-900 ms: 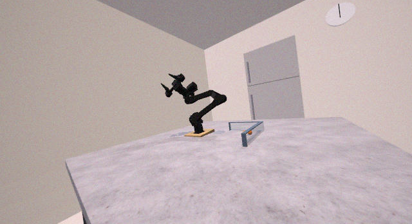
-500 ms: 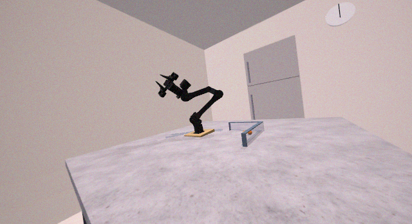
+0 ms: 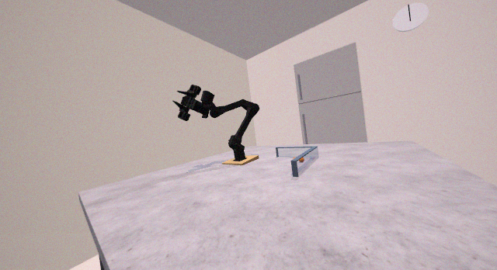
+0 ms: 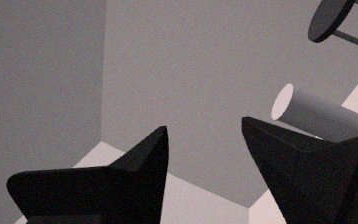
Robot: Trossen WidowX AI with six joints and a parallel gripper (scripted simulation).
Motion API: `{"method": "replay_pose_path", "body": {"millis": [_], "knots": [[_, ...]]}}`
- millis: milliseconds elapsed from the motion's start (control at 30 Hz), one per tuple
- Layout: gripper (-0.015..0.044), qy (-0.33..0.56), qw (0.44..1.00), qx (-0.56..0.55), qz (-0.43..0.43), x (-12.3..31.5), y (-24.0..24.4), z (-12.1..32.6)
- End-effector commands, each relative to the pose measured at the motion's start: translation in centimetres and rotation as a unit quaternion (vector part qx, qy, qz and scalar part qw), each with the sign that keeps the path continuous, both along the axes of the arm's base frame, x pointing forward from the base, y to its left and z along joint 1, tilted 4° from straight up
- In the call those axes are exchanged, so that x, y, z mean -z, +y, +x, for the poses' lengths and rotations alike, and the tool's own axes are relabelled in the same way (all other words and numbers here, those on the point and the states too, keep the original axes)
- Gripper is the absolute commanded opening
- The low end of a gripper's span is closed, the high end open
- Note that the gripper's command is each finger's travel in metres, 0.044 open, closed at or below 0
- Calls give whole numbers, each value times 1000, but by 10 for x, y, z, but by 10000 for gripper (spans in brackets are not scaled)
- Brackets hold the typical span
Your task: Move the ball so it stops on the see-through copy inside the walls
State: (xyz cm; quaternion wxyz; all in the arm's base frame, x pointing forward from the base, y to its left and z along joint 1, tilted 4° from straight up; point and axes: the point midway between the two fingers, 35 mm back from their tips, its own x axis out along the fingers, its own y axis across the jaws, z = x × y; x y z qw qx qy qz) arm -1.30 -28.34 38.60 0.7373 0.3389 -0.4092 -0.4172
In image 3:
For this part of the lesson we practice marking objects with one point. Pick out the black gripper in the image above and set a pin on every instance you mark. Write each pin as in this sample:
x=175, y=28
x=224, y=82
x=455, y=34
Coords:
x=192, y=104

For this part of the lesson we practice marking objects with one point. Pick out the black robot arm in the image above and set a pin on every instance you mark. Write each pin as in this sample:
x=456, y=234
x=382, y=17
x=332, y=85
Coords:
x=235, y=140

